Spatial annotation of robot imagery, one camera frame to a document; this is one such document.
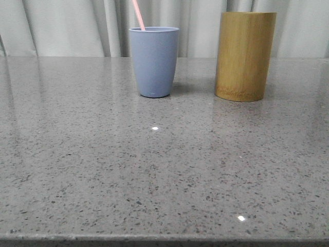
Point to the bamboo wooden cup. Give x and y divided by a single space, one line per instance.
243 55

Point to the blue plastic cup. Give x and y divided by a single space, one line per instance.
154 54

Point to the grey curtain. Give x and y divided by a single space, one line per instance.
100 28

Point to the pink chopstick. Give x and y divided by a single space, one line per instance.
138 15

